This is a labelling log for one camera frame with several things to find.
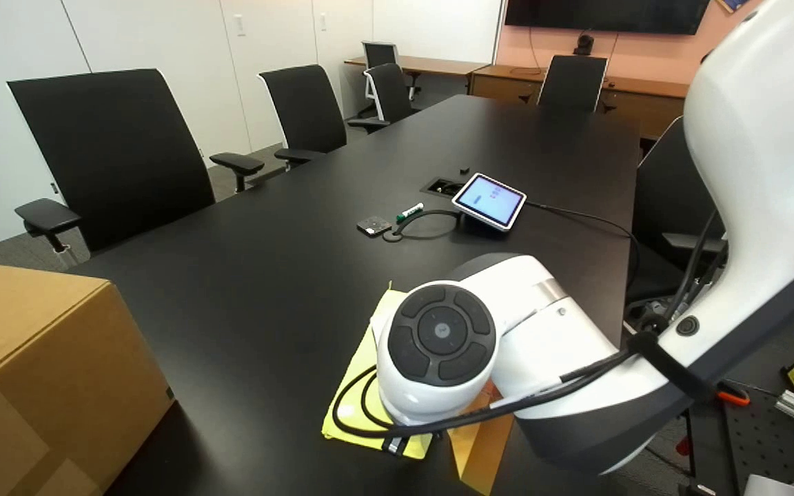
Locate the orange plastic clip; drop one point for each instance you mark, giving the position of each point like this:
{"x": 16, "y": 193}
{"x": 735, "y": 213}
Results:
{"x": 735, "y": 399}

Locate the yellow cloth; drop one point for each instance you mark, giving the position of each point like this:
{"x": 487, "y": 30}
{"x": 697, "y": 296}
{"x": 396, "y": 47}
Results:
{"x": 351, "y": 413}

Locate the black wall television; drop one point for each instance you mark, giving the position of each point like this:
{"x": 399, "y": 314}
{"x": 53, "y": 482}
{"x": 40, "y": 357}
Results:
{"x": 600, "y": 15}

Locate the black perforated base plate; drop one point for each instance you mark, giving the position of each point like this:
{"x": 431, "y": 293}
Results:
{"x": 764, "y": 449}

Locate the wooden desk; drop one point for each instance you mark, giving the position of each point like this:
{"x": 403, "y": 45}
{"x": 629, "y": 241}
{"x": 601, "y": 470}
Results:
{"x": 433, "y": 66}

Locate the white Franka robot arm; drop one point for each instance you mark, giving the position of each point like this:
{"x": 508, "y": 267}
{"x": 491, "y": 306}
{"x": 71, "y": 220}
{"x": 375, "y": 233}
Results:
{"x": 764, "y": 139}

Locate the green white marker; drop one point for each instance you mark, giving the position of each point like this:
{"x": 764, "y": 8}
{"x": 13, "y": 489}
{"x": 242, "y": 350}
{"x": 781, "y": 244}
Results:
{"x": 413, "y": 211}

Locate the brown gripper mount block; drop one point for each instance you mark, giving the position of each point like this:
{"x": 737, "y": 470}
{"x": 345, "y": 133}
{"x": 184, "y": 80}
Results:
{"x": 482, "y": 449}

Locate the wooden sideboard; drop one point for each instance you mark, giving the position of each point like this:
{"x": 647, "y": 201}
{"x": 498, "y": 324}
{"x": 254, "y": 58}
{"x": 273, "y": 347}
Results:
{"x": 635, "y": 91}

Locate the brown cardboard box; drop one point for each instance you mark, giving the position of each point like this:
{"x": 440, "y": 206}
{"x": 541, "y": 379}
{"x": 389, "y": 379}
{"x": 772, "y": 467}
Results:
{"x": 40, "y": 366}

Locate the black webcam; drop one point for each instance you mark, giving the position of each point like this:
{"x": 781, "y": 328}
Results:
{"x": 586, "y": 45}

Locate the tablet with lit screen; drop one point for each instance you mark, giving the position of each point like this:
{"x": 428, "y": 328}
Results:
{"x": 491, "y": 195}

